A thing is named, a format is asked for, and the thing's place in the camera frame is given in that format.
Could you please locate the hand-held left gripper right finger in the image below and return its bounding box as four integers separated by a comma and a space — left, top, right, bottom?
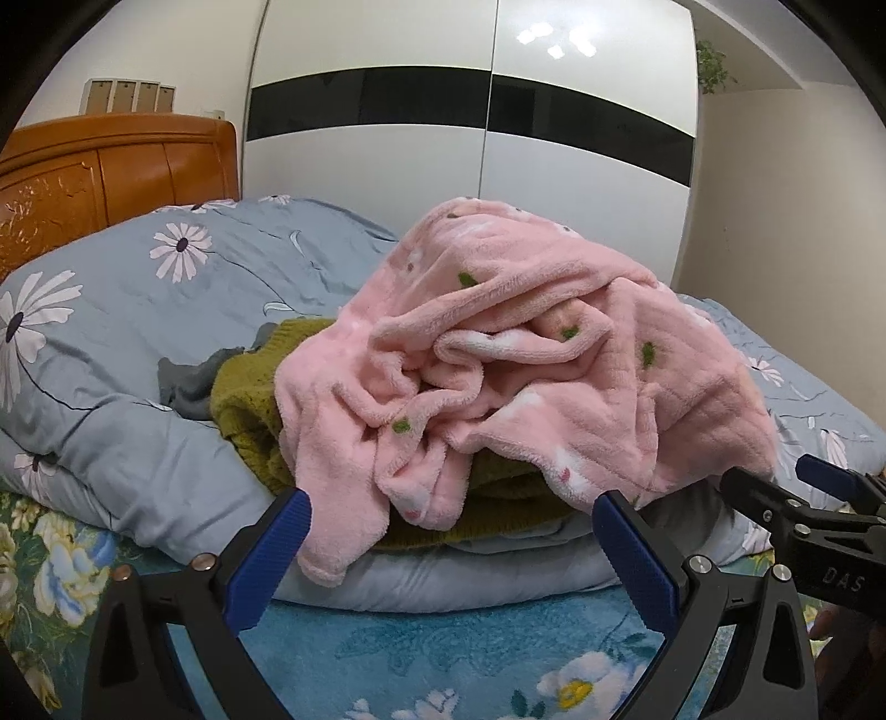
591, 490, 819, 720

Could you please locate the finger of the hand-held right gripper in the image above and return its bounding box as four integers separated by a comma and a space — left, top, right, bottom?
718, 466, 807, 548
795, 453, 886, 517

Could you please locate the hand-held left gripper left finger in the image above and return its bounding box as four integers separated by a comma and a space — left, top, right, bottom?
83, 488, 312, 720

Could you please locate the pink fleece garment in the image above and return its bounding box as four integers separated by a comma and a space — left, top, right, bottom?
275, 197, 780, 588

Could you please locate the person's right hand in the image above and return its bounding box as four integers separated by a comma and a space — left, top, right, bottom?
808, 601, 874, 697

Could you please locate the olive green knit sweater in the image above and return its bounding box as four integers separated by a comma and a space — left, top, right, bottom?
210, 317, 575, 551

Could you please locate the teal floral bed sheet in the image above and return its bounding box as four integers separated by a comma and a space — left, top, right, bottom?
0, 485, 825, 720

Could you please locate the grey garment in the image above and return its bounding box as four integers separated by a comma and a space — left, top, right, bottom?
157, 324, 278, 420

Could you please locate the blue daisy print duvet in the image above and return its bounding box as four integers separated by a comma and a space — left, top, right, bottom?
0, 195, 886, 616

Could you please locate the wooden headboard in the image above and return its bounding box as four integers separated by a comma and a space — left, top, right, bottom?
0, 114, 241, 285

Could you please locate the green potted plant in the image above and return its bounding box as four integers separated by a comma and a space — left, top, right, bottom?
696, 39, 738, 96

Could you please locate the white wardrobe with black stripe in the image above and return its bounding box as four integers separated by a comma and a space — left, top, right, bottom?
239, 0, 700, 288

